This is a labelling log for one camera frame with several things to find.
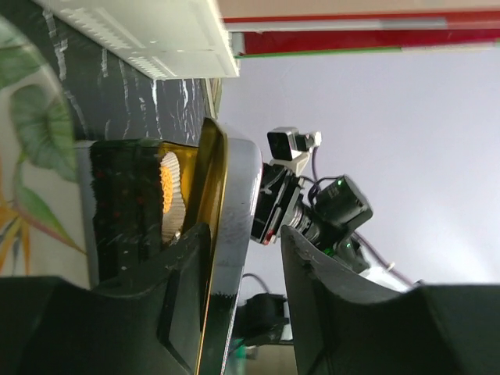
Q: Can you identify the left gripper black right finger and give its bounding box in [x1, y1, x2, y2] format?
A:
[281, 227, 499, 375]

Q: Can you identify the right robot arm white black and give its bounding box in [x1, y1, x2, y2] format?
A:
[233, 164, 412, 348]

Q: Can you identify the white paper cup back right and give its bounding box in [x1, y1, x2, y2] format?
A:
[159, 152, 186, 243]

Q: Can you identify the white desk file organizer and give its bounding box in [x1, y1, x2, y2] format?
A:
[39, 0, 239, 80]

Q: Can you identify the gold cookie tin base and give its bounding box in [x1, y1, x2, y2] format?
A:
[74, 138, 198, 288]

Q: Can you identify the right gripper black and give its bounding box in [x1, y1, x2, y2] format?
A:
[251, 163, 313, 245]

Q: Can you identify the orange round patterned cookie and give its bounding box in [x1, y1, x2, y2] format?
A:
[160, 166, 173, 214]

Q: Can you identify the floral patterned serving tray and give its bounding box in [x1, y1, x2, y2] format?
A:
[1, 18, 90, 288]

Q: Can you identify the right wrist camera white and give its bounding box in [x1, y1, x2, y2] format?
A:
[267, 127, 322, 175]

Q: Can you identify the gold tin lid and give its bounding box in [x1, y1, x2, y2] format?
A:
[185, 117, 263, 374]

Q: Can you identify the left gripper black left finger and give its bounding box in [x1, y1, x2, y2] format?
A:
[1, 223, 211, 374]

